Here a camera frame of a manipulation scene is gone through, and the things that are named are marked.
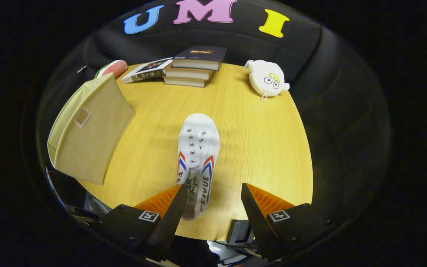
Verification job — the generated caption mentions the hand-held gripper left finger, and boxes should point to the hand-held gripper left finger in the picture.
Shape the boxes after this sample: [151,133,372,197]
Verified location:
[100,184,188,262]

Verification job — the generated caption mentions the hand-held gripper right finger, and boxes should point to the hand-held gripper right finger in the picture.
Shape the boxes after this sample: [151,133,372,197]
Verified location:
[241,182,333,261]

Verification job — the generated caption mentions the white canvas shoe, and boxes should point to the white canvas shoe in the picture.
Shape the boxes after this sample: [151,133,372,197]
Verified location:
[176,113,221,222]

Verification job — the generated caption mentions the beige fabric storage box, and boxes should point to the beige fabric storage box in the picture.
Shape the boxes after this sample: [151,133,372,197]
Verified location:
[47,73,136,186]

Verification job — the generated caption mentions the grey box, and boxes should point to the grey box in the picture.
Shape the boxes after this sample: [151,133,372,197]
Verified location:
[226,219,254,245]

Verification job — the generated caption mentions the white plush toy with eyes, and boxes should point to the white plush toy with eyes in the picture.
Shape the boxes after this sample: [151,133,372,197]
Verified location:
[244,59,290,102]

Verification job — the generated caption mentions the brown cover book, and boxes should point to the brown cover book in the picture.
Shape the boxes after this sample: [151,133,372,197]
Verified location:
[163,66,214,81]
[163,76,209,88]

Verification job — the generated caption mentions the white cover book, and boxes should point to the white cover book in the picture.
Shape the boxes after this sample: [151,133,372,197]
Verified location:
[121,57,174,84]

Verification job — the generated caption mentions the watermelon slice plush toy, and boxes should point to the watermelon slice plush toy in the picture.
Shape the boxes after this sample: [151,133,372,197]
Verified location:
[94,60,128,79]

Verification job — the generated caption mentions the dark cover book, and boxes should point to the dark cover book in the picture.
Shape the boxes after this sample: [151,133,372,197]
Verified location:
[172,45,227,71]

